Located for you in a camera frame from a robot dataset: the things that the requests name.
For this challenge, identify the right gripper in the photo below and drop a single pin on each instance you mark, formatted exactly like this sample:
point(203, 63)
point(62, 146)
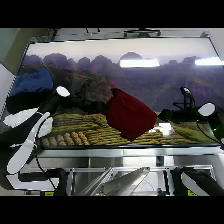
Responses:
point(173, 116)

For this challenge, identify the red garment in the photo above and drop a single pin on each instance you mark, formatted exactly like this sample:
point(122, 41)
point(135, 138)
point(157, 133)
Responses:
point(130, 115)

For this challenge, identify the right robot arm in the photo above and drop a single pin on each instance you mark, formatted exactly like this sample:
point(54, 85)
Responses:
point(206, 109)

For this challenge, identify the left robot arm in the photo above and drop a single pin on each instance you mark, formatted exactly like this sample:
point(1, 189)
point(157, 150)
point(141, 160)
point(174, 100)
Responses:
point(25, 153)

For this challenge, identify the white garment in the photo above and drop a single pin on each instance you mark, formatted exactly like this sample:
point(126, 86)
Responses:
point(47, 128)

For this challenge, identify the blue garment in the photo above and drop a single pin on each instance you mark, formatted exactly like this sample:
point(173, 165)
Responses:
point(33, 81)

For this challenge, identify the black garment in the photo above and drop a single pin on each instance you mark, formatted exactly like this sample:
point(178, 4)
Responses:
point(23, 100)

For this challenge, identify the silver frame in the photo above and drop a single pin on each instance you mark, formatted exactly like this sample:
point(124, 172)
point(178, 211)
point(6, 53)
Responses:
point(100, 152)

